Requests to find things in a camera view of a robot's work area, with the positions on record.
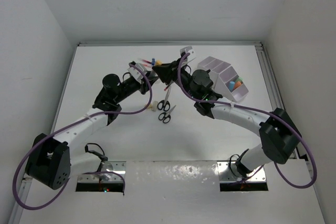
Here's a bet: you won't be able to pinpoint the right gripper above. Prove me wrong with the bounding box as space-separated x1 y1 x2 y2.
153 58 198 101

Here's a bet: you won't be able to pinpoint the yellow highlighter cap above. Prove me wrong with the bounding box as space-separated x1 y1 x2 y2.
155 60 162 66

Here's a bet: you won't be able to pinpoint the blue highlighter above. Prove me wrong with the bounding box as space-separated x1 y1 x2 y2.
228 81 235 92

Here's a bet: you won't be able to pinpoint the orange highlighter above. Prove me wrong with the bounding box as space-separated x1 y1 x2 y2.
233 82 242 91

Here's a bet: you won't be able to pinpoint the green highlighter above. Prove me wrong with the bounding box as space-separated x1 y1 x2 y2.
235 77 243 82

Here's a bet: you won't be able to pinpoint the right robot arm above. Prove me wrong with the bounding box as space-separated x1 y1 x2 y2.
153 61 300 178

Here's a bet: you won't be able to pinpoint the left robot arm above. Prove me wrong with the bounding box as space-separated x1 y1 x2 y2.
25 71 158 190

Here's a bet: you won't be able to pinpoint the grey white eraser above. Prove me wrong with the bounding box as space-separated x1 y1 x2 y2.
151 101 158 111

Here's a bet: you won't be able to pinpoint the large black scissors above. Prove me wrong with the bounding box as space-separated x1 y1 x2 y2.
157 86 171 112

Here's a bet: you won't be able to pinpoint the dark red pen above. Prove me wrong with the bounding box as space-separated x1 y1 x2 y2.
138 58 152 65

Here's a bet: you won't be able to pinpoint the small black scissors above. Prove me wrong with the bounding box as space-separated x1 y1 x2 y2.
158 105 176 124

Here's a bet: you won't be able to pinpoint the white organizer box left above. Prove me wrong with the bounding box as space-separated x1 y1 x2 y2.
196 56 231 89

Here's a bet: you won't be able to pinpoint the white organizer box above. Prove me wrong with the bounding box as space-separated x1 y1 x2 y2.
214 66 249 103
196 56 231 89

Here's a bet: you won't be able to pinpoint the white organizer box right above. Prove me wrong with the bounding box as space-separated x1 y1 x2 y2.
214 66 249 103

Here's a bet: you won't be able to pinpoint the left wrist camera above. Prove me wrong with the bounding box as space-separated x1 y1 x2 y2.
128 62 148 83

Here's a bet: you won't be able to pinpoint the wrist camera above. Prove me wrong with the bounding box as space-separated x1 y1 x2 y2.
180 46 196 66
128 62 148 83

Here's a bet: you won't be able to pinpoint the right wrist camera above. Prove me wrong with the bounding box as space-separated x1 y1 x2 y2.
180 46 196 66

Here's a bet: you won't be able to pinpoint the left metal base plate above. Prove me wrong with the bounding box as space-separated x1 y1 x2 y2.
77 161 127 184

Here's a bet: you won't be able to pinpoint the metal base plate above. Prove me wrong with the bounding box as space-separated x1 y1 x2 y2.
77 161 127 184
217 161 267 184

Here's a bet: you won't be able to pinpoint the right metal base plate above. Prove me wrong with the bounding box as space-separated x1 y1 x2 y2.
217 161 267 184

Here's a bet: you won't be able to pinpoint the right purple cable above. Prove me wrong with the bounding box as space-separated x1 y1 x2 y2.
177 52 318 189

